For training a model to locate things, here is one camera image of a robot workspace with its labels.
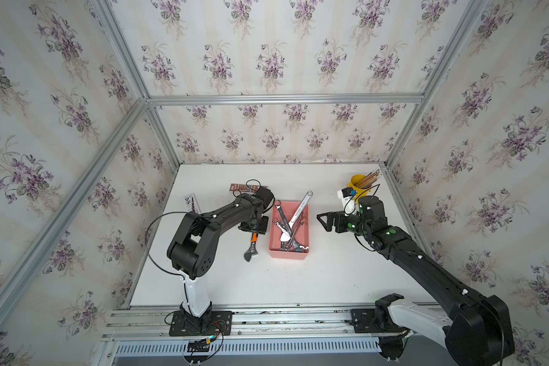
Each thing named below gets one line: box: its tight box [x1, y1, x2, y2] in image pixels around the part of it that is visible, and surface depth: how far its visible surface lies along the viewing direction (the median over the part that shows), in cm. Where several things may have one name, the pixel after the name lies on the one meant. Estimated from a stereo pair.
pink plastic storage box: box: [268, 200, 311, 261], surface depth 94 cm
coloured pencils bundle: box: [356, 168, 383, 190], surface depth 98 cm
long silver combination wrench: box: [274, 199, 294, 251], surface depth 94 cm
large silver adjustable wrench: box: [279, 190, 314, 242], surface depth 95 cm
